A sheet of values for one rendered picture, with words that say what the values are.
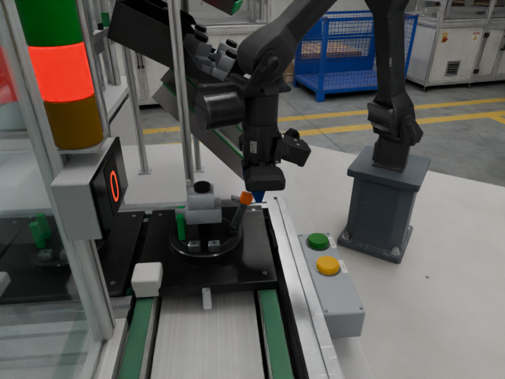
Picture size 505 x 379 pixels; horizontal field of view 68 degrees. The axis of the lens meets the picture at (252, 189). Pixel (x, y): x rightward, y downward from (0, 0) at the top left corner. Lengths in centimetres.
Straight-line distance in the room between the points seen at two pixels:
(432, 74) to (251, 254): 531
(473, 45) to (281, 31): 563
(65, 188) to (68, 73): 11
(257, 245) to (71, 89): 45
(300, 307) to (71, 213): 37
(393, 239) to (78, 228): 66
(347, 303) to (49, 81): 51
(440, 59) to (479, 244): 494
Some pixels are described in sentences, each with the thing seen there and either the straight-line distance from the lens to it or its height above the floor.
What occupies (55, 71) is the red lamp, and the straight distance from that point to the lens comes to 41.
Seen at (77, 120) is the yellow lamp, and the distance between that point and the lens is 42.
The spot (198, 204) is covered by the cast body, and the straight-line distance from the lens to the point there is 66.
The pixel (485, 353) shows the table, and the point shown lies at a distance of 80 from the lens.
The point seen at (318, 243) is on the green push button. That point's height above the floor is 97.
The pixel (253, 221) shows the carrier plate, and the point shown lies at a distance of 79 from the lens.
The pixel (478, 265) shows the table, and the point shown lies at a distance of 98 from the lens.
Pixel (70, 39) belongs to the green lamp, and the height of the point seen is 137.
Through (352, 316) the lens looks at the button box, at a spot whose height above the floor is 95.
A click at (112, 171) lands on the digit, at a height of 122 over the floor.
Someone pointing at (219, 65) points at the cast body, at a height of 125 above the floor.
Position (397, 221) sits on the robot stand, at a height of 96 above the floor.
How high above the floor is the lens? 142
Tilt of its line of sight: 30 degrees down
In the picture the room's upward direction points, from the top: straight up
